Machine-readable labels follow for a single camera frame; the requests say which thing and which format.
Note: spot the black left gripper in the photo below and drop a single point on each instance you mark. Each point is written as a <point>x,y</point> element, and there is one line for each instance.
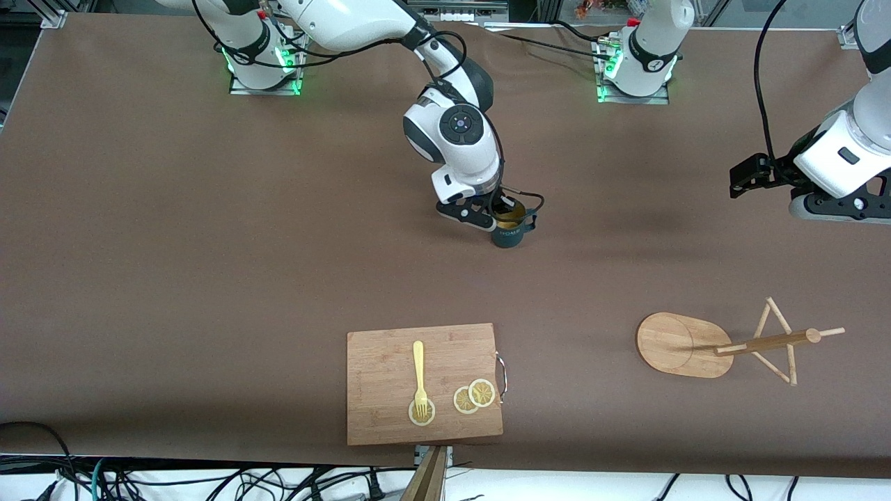
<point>781,170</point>

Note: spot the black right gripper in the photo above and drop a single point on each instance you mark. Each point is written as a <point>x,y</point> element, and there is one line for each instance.
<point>502,203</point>

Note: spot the teal cup yellow inside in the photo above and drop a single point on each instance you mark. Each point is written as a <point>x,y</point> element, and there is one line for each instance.
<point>508,239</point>

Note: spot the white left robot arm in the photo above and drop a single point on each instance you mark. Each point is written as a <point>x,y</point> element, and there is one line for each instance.
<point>860,132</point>

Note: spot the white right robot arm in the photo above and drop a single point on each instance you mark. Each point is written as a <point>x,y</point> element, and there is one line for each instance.
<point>459,153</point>

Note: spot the wooden cup rack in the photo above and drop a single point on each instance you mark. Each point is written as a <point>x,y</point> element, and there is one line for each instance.
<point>675,344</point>

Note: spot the yellow plastic fork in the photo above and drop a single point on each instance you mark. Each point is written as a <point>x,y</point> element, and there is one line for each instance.
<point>418,362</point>

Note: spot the lemon slice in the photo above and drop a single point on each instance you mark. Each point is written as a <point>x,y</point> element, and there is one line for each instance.
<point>429,416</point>
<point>482,393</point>
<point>460,402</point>

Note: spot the grey power strip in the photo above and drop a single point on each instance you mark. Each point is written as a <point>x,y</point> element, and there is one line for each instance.
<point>452,12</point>

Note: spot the wooden cutting board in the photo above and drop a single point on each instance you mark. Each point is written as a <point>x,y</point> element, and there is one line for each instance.
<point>383,376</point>

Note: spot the wooden beam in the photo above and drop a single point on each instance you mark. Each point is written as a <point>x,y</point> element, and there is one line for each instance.
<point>428,483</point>

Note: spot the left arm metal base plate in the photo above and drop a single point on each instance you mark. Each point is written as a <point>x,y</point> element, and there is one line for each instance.
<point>654,99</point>

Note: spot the aluminium frame corner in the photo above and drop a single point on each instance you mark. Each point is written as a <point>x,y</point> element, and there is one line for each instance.
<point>54,17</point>
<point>846,36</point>

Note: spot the small metal bracket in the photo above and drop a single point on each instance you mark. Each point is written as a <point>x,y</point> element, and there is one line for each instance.
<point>420,454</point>

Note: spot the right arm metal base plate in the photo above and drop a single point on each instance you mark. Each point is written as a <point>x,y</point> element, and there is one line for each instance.
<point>243,90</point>

